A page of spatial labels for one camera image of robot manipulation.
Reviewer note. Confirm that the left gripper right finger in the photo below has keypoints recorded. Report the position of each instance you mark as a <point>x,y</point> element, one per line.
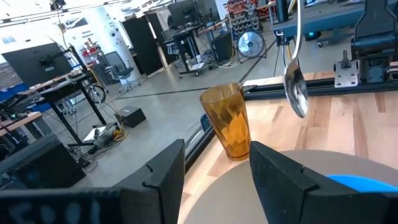
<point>286,193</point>

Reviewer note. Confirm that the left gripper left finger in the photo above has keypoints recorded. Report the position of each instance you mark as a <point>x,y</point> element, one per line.
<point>161,186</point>

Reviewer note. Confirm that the blue bowl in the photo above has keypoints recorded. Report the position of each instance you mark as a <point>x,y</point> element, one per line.
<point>367,184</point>

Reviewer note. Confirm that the amber plastic tumbler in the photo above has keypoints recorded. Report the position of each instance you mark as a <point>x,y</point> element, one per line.
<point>227,124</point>

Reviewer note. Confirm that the silver metal spoon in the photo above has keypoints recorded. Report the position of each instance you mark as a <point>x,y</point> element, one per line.
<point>295,87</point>

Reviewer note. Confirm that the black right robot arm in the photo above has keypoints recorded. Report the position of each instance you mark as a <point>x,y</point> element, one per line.
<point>373,40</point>

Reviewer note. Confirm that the round grey placemat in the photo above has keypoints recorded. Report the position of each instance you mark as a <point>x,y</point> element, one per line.
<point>224,193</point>

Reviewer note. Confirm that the black box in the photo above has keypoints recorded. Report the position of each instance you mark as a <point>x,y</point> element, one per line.
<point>132,116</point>

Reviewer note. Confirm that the large black cabinet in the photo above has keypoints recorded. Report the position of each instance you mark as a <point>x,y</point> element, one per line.
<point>40,168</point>

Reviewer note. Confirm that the grey office chair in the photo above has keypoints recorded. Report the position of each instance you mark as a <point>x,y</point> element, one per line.
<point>119,70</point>

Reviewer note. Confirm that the black desk with wood top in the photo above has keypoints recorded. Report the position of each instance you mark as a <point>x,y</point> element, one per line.
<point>62,90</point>

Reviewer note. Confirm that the black partition panel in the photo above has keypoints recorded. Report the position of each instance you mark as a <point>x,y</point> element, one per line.
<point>140,46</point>

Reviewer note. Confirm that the black standing desk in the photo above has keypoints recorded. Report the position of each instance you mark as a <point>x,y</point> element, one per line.
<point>186,40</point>

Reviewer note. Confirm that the round floor fan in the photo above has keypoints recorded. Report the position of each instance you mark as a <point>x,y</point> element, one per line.
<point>250,44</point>

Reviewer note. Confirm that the wooden desk top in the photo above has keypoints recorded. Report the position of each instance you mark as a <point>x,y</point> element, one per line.
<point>21,119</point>

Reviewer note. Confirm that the white pillar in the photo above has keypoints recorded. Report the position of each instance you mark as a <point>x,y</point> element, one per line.
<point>105,34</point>

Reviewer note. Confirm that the black desk monitor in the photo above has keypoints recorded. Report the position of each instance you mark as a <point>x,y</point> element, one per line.
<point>183,12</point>

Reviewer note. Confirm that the blue-grey workbench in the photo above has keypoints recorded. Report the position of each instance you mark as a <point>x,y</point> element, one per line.
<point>326,18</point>

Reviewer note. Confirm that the parts storage rack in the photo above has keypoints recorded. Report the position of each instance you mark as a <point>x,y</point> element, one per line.
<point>242,18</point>

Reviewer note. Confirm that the silver mounting bracket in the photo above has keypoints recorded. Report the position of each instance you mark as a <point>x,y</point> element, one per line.
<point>345,74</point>

